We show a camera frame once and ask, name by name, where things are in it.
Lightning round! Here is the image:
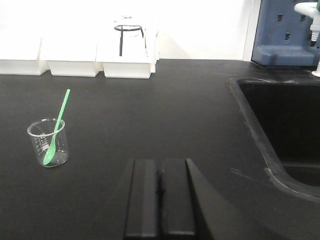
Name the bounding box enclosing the white left storage bin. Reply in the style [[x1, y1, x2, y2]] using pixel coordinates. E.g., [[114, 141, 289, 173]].
[[0, 35, 49, 76]]

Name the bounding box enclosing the blue pegboard drying rack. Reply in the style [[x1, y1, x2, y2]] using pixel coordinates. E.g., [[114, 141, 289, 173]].
[[251, 0, 320, 67]]

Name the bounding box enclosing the white right storage bin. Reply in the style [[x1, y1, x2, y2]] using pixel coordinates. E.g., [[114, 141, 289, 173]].
[[96, 15, 160, 79]]

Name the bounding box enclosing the white lab faucet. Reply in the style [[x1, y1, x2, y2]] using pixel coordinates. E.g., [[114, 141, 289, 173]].
[[293, 1, 320, 77]]

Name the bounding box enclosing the white storage bin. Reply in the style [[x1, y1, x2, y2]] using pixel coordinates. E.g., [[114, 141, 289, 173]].
[[0, 35, 49, 76], [96, 15, 160, 79], [39, 34, 103, 78]]

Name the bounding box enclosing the black lab sink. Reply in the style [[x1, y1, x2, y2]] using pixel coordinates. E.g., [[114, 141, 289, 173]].
[[227, 77, 320, 203]]

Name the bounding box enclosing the white middle storage bin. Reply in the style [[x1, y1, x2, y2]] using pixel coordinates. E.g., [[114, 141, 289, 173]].
[[39, 34, 103, 78]]

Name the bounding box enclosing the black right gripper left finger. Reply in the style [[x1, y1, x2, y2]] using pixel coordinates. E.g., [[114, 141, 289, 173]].
[[124, 159, 158, 238]]

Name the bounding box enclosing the black wire tripod stand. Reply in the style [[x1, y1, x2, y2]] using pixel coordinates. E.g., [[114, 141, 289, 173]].
[[114, 24, 145, 57]]

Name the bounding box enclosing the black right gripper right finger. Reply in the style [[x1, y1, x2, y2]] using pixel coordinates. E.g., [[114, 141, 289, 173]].
[[161, 158, 196, 237]]

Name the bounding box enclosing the green plastic spoon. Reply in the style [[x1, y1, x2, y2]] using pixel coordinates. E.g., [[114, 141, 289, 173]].
[[42, 89, 71, 166]]

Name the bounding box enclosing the small glass beaker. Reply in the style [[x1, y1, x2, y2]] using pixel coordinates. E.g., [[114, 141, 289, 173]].
[[27, 118, 69, 168]]

